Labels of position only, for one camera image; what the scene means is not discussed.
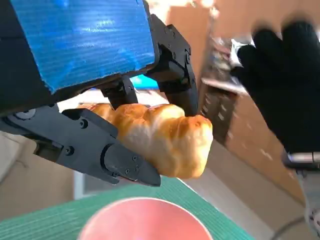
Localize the long thin black cable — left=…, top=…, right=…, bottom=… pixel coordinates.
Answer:
left=271, top=216, right=308, bottom=240

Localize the pink bowl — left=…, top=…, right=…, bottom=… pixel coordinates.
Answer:
left=79, top=196, right=213, bottom=240

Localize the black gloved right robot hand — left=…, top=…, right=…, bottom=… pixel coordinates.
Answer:
left=231, top=21, right=320, bottom=155

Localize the brown drawer cabinet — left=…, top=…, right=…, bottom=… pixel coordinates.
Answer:
left=199, top=77, right=251, bottom=146

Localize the long braided bread loaf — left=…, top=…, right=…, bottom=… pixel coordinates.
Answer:
left=91, top=102, right=214, bottom=180

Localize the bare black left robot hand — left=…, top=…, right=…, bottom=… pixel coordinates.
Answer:
left=0, top=0, right=200, bottom=188

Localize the green cutting mat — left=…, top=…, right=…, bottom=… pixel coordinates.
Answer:
left=0, top=176, right=253, bottom=240

